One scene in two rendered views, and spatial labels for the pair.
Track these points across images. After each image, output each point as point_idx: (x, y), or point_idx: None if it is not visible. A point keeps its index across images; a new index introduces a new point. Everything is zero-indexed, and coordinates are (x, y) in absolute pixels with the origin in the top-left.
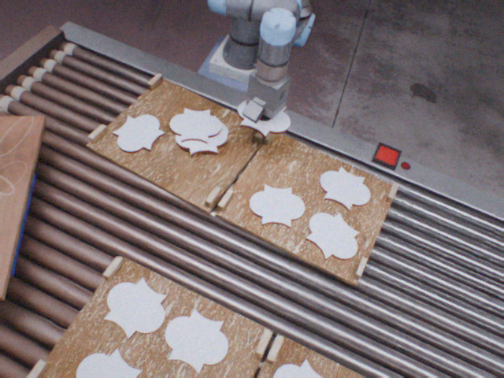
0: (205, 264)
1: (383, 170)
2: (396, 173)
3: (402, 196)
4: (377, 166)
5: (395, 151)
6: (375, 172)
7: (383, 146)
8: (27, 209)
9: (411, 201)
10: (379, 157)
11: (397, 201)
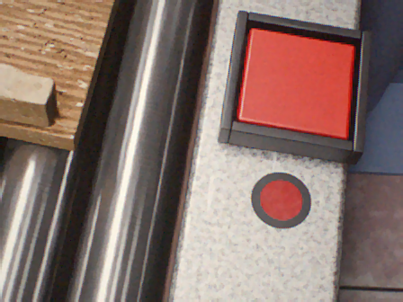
0: None
1: (203, 93)
2: (203, 155)
3: (44, 194)
4: (214, 59)
5: (344, 120)
6: (158, 44)
7: (346, 56)
8: None
9: (14, 242)
10: (259, 46)
11: (6, 171)
